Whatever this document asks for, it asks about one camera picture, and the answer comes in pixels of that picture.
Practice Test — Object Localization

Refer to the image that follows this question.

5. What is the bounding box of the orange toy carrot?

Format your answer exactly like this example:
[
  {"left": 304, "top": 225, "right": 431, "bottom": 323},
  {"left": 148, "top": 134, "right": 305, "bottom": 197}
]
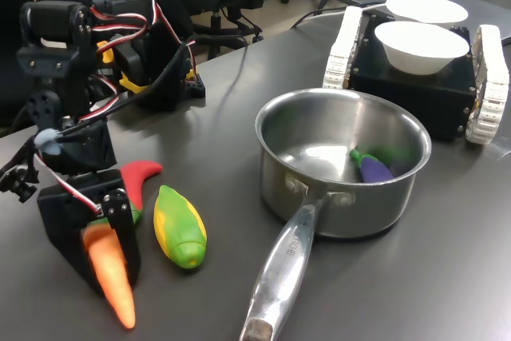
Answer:
[{"left": 81, "top": 216, "right": 137, "bottom": 331}]

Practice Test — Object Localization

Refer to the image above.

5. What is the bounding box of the red toy chilli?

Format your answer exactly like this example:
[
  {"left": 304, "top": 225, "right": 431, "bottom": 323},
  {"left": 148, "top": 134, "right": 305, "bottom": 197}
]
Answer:
[{"left": 119, "top": 161, "right": 164, "bottom": 224}]

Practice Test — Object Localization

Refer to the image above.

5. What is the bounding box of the yellow green toy corn cob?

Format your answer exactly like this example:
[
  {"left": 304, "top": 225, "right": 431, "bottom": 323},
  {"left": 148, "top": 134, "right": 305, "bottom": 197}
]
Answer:
[{"left": 153, "top": 184, "right": 208, "bottom": 270}]

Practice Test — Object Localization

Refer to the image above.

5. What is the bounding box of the pale grey putty lump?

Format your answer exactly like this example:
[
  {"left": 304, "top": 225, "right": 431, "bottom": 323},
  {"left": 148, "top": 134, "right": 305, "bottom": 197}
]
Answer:
[{"left": 34, "top": 128, "right": 65, "bottom": 157}]

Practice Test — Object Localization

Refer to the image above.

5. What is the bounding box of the black clamp with yellow grips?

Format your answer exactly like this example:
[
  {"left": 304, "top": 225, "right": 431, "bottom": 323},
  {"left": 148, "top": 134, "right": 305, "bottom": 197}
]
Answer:
[{"left": 97, "top": 35, "right": 155, "bottom": 97}]

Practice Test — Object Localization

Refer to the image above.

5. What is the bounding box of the purple toy aubergine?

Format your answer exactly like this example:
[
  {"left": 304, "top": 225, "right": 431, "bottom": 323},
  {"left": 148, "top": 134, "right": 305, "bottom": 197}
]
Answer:
[{"left": 350, "top": 148, "right": 396, "bottom": 184}]

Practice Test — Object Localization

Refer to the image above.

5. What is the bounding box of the black vehicle with white tracks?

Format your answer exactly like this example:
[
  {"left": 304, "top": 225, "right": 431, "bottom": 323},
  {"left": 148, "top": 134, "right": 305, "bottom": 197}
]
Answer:
[{"left": 322, "top": 6, "right": 511, "bottom": 145}]

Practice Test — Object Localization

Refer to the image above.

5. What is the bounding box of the deep white bowl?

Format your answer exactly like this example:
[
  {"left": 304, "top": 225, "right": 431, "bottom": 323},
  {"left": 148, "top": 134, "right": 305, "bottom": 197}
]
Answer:
[{"left": 374, "top": 21, "right": 470, "bottom": 76}]

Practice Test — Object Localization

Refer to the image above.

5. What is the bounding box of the shallow white bowl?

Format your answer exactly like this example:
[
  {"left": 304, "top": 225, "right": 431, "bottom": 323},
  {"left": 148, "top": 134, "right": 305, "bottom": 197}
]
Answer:
[{"left": 385, "top": 0, "right": 469, "bottom": 25}]

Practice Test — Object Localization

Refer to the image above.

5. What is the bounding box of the red white black servo wire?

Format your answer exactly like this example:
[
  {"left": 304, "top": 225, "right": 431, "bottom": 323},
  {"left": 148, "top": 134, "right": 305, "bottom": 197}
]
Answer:
[
  {"left": 34, "top": 151, "right": 103, "bottom": 214},
  {"left": 89, "top": 0, "right": 197, "bottom": 74}
]

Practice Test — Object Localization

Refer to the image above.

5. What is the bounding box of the steel pan with long handle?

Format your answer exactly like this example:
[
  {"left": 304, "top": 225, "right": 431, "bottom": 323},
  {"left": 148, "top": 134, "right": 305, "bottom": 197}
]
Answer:
[{"left": 239, "top": 88, "right": 433, "bottom": 341}]

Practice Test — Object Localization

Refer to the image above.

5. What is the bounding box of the thin cable behind vehicle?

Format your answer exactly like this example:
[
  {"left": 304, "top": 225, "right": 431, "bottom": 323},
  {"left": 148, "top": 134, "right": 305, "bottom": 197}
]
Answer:
[{"left": 290, "top": 2, "right": 387, "bottom": 30}]

